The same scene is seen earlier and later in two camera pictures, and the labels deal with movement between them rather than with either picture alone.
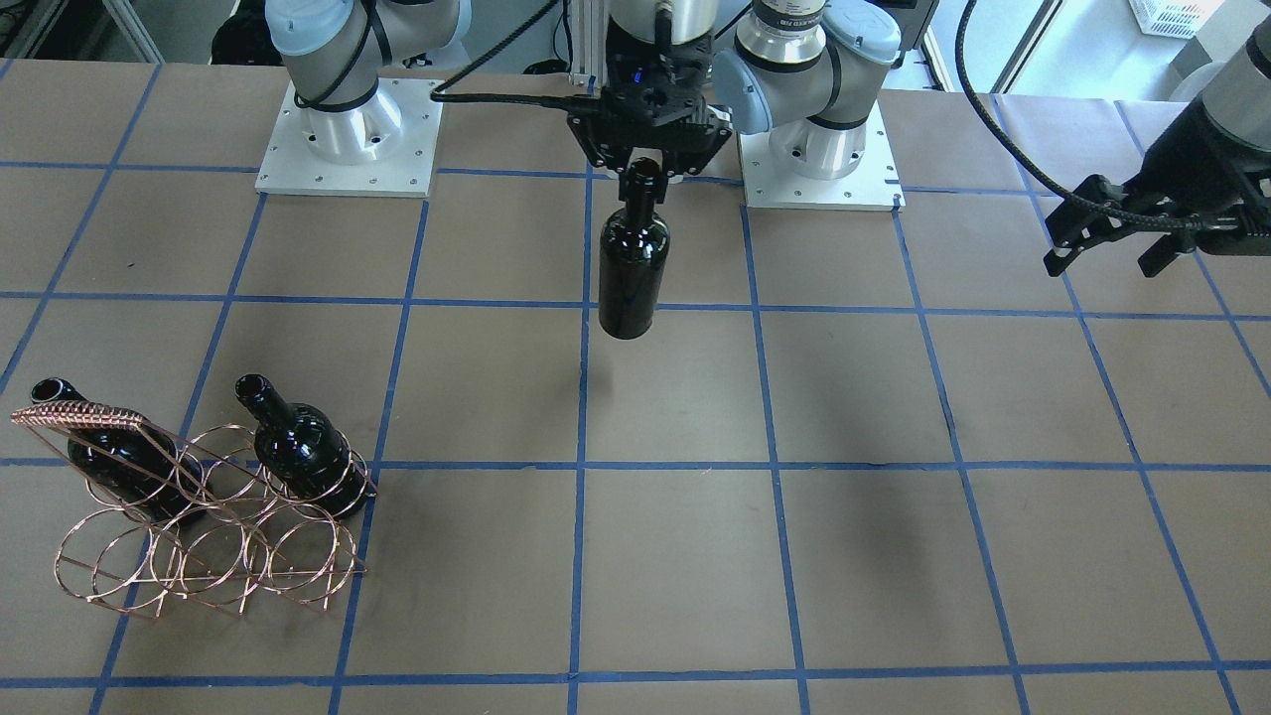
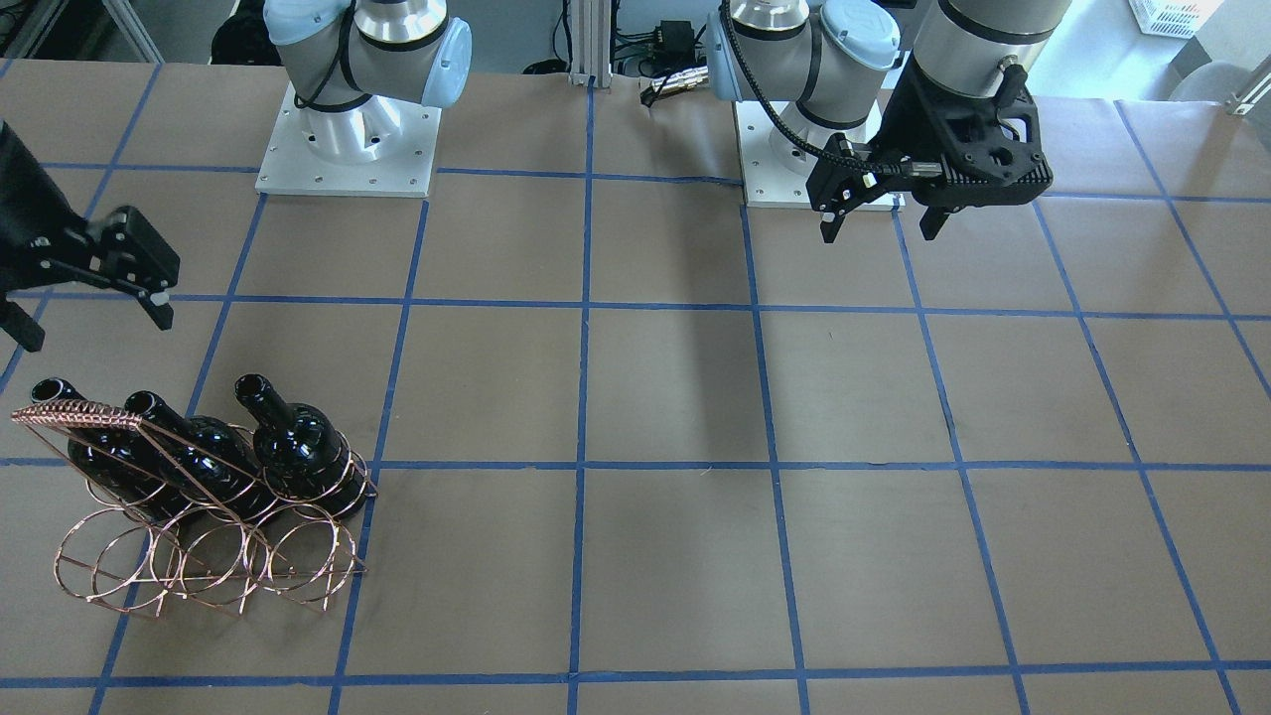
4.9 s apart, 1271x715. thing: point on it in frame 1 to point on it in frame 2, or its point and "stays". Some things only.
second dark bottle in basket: x=139 y=466 stays
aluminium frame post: x=589 y=43 stays
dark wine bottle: x=635 y=248 to x=207 y=457
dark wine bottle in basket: x=304 y=450 stays
